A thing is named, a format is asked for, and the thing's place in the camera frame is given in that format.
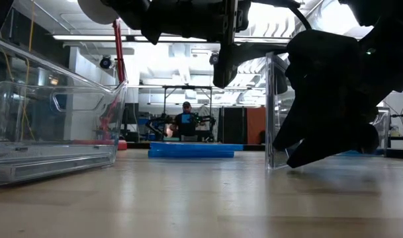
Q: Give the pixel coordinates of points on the black background rig frame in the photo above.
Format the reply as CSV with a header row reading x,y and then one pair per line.
x,y
188,87

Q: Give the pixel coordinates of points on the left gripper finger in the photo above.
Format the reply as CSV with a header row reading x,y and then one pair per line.
x,y
229,66

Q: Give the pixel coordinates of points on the red desk lamp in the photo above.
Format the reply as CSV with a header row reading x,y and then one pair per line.
x,y
119,49

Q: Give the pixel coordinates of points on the blue jewel case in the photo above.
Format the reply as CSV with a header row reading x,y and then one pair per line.
x,y
191,154
201,146
348,153

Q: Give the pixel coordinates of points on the black partition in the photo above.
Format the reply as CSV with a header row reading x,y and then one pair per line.
x,y
234,122

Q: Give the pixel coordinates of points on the black monitor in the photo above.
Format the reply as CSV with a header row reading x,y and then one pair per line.
x,y
130,114

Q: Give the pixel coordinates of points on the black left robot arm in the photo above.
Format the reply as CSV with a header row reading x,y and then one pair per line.
x,y
174,16

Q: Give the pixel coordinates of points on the black overhead camera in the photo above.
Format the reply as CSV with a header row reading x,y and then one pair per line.
x,y
212,59

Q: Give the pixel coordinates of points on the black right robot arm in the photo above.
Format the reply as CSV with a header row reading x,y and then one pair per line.
x,y
393,39

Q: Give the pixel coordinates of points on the person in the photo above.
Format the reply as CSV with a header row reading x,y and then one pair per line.
x,y
186,124

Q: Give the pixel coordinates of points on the overhead light beam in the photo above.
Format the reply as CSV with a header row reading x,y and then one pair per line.
x,y
88,37

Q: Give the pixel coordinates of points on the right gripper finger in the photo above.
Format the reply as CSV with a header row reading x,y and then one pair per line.
x,y
294,129
337,145

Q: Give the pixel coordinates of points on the clear plastic bin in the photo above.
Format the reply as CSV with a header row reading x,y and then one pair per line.
x,y
383,132
55,125

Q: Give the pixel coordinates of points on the orange partition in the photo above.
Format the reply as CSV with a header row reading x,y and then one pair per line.
x,y
255,122

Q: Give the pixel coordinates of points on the round black wall lamp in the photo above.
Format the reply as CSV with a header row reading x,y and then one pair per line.
x,y
105,62

